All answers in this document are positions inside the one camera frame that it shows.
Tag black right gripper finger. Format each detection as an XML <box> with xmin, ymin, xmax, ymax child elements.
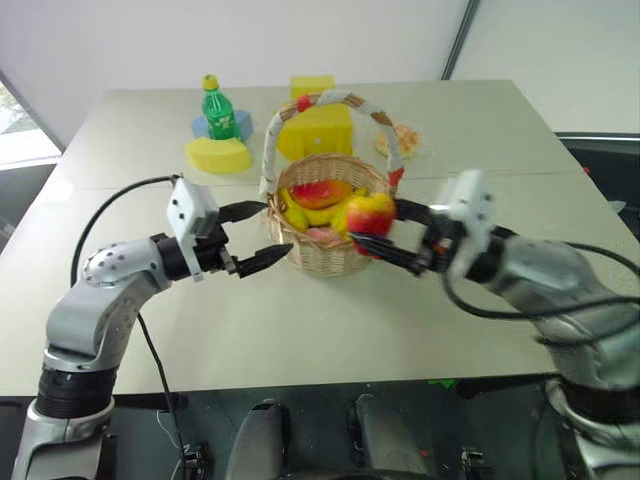
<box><xmin>394</xmin><ymin>198</ymin><xmax>436</xmax><ymax>228</ymax></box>
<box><xmin>350</xmin><ymin>232</ymin><xmax>425</xmax><ymax>277</ymax></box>

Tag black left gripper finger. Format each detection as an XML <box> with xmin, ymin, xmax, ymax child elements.
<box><xmin>236</xmin><ymin>243</ymin><xmax>295</xmax><ymax>279</ymax></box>
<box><xmin>217</xmin><ymin>200</ymin><xmax>268</xmax><ymax>225</ymax></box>

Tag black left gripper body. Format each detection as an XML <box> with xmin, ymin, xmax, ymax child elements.
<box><xmin>192</xmin><ymin>223</ymin><xmax>241</xmax><ymax>276</ymax></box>

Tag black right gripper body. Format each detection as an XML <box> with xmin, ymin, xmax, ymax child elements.
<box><xmin>417</xmin><ymin>211</ymin><xmax>470</xmax><ymax>275</ymax></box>

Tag red yellow apple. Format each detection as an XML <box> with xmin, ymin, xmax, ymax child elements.
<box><xmin>343</xmin><ymin>193</ymin><xmax>399</xmax><ymax>257</ymax></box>

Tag yellow foam wedge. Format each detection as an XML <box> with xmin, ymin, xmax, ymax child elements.
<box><xmin>183</xmin><ymin>136</ymin><xmax>253</xmax><ymax>176</ymax></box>

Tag yellow banana bunch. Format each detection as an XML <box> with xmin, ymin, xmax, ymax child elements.
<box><xmin>278</xmin><ymin>186</ymin><xmax>372</xmax><ymax>233</ymax></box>

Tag pink peach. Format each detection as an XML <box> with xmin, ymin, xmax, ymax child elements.
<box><xmin>305</xmin><ymin>226</ymin><xmax>352</xmax><ymax>247</ymax></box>

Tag orange white bread piece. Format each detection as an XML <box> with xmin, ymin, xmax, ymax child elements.
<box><xmin>374</xmin><ymin>124</ymin><xmax>422</xmax><ymax>161</ymax></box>

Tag red orange mango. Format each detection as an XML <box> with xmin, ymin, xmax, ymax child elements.
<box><xmin>290</xmin><ymin>180</ymin><xmax>354</xmax><ymax>211</ymax></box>

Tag blue foam block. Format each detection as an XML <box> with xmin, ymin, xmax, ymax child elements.
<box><xmin>191</xmin><ymin>109</ymin><xmax>255</xmax><ymax>142</ymax></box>

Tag green soda bottle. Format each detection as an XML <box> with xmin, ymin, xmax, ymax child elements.
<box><xmin>200</xmin><ymin>74</ymin><xmax>244</xmax><ymax>143</ymax></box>

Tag large yellow foam block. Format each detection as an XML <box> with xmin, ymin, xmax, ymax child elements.
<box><xmin>275</xmin><ymin>102</ymin><xmax>354</xmax><ymax>162</ymax></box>

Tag small yellow foam block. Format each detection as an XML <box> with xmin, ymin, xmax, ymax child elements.
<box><xmin>289</xmin><ymin>74</ymin><xmax>337</xmax><ymax>105</ymax></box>

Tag dark rounded shape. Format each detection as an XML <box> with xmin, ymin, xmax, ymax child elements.
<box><xmin>346</xmin><ymin>393</ymin><xmax>432</xmax><ymax>480</ymax></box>
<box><xmin>233</xmin><ymin>398</ymin><xmax>292</xmax><ymax>480</ymax></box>

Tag window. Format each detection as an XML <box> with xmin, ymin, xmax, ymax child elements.
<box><xmin>0</xmin><ymin>66</ymin><xmax>67</xmax><ymax>167</ymax></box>

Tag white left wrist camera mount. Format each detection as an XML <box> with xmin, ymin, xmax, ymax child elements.
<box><xmin>165</xmin><ymin>178</ymin><xmax>220</xmax><ymax>284</ymax></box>

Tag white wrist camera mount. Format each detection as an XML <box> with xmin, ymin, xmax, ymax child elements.
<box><xmin>165</xmin><ymin>178</ymin><xmax>220</xmax><ymax>284</ymax></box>
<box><xmin>430</xmin><ymin>168</ymin><xmax>500</xmax><ymax>262</ymax></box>

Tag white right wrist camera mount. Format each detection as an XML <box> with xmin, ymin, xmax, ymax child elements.
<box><xmin>430</xmin><ymin>168</ymin><xmax>500</xmax><ymax>262</ymax></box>

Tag wicker basket with handle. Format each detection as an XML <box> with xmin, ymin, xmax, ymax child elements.
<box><xmin>258</xmin><ymin>88</ymin><xmax>407</xmax><ymax>278</ymax></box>

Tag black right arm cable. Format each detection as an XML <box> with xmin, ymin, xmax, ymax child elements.
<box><xmin>441</xmin><ymin>241</ymin><xmax>640</xmax><ymax>322</ymax></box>

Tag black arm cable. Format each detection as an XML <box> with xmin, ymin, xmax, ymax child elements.
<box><xmin>441</xmin><ymin>241</ymin><xmax>640</xmax><ymax>322</ymax></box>
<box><xmin>69</xmin><ymin>174</ymin><xmax>182</xmax><ymax>287</ymax></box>

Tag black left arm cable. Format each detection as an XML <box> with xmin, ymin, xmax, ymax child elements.
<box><xmin>69</xmin><ymin>174</ymin><xmax>182</xmax><ymax>287</ymax></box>

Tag thin black hanging cable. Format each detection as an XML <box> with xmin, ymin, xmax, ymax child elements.
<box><xmin>136</xmin><ymin>311</ymin><xmax>190</xmax><ymax>480</ymax></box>

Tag grey metal frame post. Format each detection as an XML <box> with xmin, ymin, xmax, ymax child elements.
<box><xmin>439</xmin><ymin>0</ymin><xmax>482</xmax><ymax>81</ymax></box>

